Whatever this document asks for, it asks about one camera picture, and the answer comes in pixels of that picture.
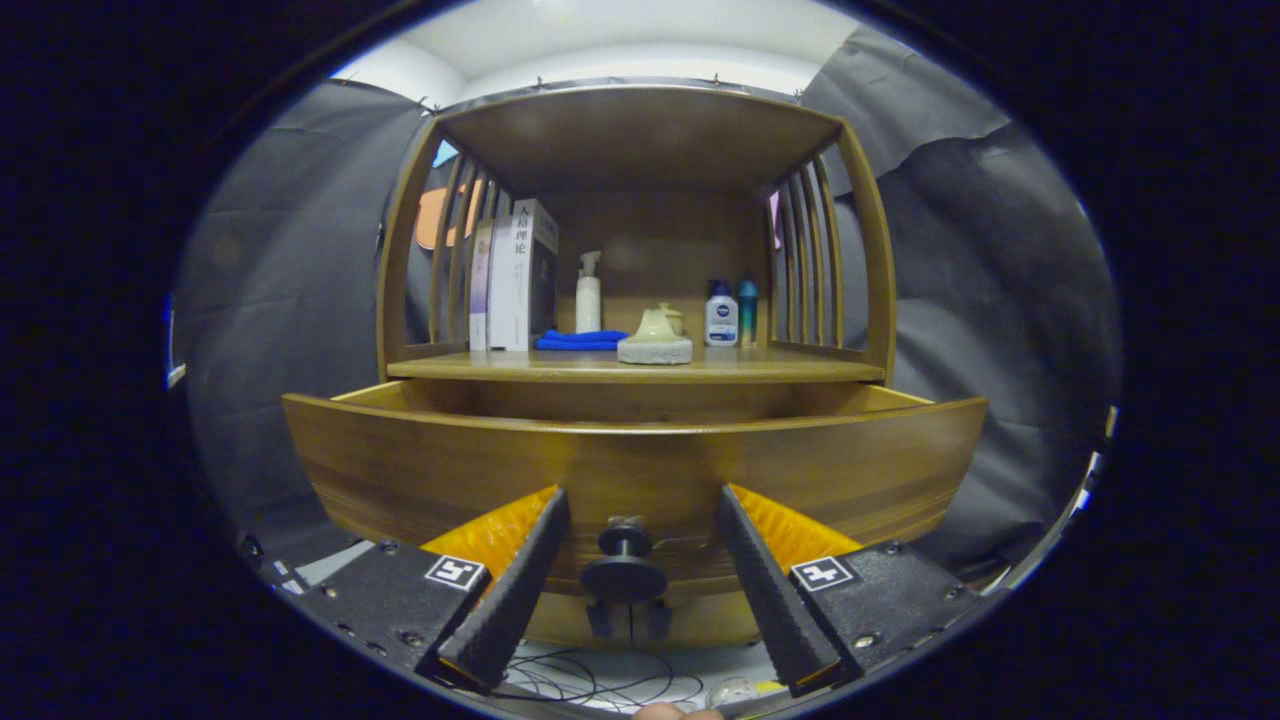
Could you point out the black device with round lenses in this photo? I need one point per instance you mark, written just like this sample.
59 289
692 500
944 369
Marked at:
250 547

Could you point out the wooden drawer with black knob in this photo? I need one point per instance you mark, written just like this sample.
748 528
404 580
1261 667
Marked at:
450 470

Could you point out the white pump bottle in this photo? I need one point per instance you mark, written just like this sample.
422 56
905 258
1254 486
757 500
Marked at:
588 305

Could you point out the folded blue cloth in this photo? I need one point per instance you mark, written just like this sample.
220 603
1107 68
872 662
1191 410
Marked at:
580 341

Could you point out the thick white book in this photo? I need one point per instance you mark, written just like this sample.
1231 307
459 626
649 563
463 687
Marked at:
515 290

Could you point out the wooden cabinet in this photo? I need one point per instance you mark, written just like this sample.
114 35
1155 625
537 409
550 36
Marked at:
640 140

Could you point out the black box with white stickers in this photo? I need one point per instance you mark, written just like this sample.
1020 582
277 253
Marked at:
290 578

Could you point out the white lotion bottle blue cap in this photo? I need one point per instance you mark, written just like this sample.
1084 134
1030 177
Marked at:
721 320

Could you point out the wooden countertop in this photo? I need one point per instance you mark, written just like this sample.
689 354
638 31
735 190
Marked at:
750 365

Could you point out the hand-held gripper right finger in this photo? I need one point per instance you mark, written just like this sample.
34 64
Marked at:
770 590

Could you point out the beige figurine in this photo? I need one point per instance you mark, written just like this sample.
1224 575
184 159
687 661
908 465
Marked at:
655 350

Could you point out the teal spray bottle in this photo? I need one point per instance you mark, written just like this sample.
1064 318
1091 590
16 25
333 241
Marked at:
748 315

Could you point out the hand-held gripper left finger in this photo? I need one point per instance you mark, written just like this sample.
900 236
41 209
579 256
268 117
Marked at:
515 590

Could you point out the beige lidded teacup with saucer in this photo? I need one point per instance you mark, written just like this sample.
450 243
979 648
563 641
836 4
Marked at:
677 318

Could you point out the thin pale purple book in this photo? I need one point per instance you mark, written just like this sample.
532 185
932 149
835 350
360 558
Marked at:
480 290

